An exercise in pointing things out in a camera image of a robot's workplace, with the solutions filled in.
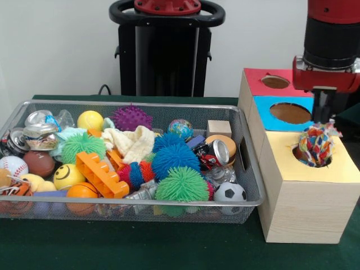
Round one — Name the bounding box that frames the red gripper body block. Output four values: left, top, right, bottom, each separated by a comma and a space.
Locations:
292, 55, 360, 93

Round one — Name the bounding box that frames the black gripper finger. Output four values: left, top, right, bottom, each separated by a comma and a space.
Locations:
323, 90, 337, 124
312, 89, 324, 124

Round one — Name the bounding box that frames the polka dot cloth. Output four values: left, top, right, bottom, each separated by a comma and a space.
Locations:
298, 119, 343, 167

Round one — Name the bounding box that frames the shallow metal mesh bin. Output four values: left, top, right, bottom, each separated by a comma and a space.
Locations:
0, 100, 267, 224

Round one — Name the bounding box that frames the wooden box with three holes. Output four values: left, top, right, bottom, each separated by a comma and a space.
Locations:
237, 67, 360, 244

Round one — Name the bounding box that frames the dark green table cloth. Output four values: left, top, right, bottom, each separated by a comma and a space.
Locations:
0, 94, 360, 270
336, 101, 360, 127

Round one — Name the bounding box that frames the black and white soccer ball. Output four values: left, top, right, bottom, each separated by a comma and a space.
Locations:
214, 181, 248, 215

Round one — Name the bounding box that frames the blue spiky rubber ball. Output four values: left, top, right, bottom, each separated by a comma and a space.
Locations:
153, 142, 201, 181

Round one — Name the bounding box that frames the green spiky rubber ball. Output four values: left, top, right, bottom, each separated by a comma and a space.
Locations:
155, 166, 210, 203
60, 132, 107, 165

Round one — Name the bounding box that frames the purple spiky ball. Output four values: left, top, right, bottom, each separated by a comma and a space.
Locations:
110, 103, 154, 132

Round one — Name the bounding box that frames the red and blue spiky toy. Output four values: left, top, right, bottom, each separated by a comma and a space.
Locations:
116, 161, 156, 190

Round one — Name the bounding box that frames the yellow tennis ball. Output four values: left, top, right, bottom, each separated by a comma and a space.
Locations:
77, 110, 105, 132

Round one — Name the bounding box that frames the orange toy building brick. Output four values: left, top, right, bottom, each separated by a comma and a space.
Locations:
75, 151, 130, 199

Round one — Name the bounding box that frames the yellow smiley face ball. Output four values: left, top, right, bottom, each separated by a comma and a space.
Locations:
53, 164, 87, 191

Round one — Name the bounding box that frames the white baseball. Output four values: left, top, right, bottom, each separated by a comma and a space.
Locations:
0, 155, 29, 178

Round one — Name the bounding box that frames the black pedestal with red base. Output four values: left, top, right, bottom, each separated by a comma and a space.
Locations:
109, 0, 226, 98

